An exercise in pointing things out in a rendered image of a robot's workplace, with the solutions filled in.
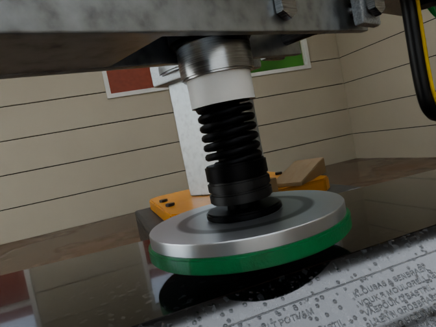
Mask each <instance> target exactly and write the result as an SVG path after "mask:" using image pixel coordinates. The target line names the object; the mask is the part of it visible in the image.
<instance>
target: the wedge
mask: <svg viewBox="0 0 436 327"><path fill-rule="evenodd" d="M325 172H326V167H325V163H324V158H323V157H321V158H311V159H306V160H297V161H294V162H293V163H292V164H291V165H290V166H289V167H288V168H287V169H286V170H285V171H284V172H283V173H282V174H281V175H280V176H279V177H278V178H277V179H276V181H277V185H278V188H282V187H290V186H302V185H304V184H305V183H307V182H309V181H311V180H313V179H314V178H317V177H318V176H320V175H322V174H324V173H325Z"/></svg>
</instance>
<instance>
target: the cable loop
mask: <svg viewBox="0 0 436 327"><path fill-rule="evenodd" d="M400 6H401V11H402V19H403V23H404V31H405V36H406V44H407V51H408V55H409V63H410V67H411V74H412V77H413V84H414V87H415V93H416V96H417V101H418V104H419V106H420V109H421V110H422V112H423V114H424V115H425V116H426V117H427V118H428V119H430V120H432V121H436V93H435V88H434V85H433V79H432V75H431V68H430V61H429V57H428V50H427V45H426V37H425V32H424V24H423V20H422V12H421V7H420V0H400Z"/></svg>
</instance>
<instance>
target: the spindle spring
mask: <svg viewBox="0 0 436 327"><path fill-rule="evenodd" d="M248 100H249V98H248V99H237V100H233V101H226V102H222V103H216V104H211V105H208V106H203V107H201V108H198V109H196V113H197V114H198V115H201V116H199V118H198V122H199V123H200V124H202V126H201V127H200V132H201V133H202V134H206V135H203V137H202V138H201V139H202V142H204V143H209V144H207V145H205V146H204V149H203V150H204V151H205V152H215V151H216V150H218V149H223V148H226V147H231V146H234V145H238V144H241V143H245V142H247V143H248V144H246V145H242V146H239V147H235V148H232V149H227V150H224V151H219V152H215V153H211V154H207V155H206V157H205V159H206V161H208V162H210V161H215V160H219V159H222V158H227V157H231V156H235V155H238V154H242V153H245V152H249V153H250V154H246V155H243V156H239V157H236V158H232V159H229V160H223V161H220V162H215V163H214V167H218V166H223V165H230V164H236V163H240V162H245V161H249V160H253V159H256V158H259V157H261V156H262V152H261V151H260V150H259V149H257V148H259V146H260V142H259V141H258V140H256V138H257V137H258V132H257V131H255V130H252V129H255V128H256V126H257V124H256V122H254V121H249V120H251V119H254V118H255V114H254V112H245V113H242V114H239V115H235V116H232V117H227V118H224V119H220V120H217V121H213V122H211V121H210V120H212V119H216V118H218V117H223V116H226V115H230V114H235V113H238V112H243V111H247V110H251V109H252V107H253V104H252V103H250V102H248V103H243V104H237V105H234V106H229V107H226V108H222V109H219V110H215V111H212V112H209V111H208V110H211V109H214V108H218V107H221V106H225V105H228V104H233V103H238V102H241V101H248ZM245 121H246V122H245ZM242 122H244V124H243V125H238V126H235V127H231V128H226V129H223V130H219V131H216V132H213V131H212V130H215V129H218V128H222V127H227V126H230V125H234V124H237V123H242ZM242 132H245V133H246V134H243V135H240V136H236V137H233V138H228V139H224V140H221V141H216V142H214V140H215V139H219V138H224V137H227V136H231V135H234V134H239V133H242Z"/></svg>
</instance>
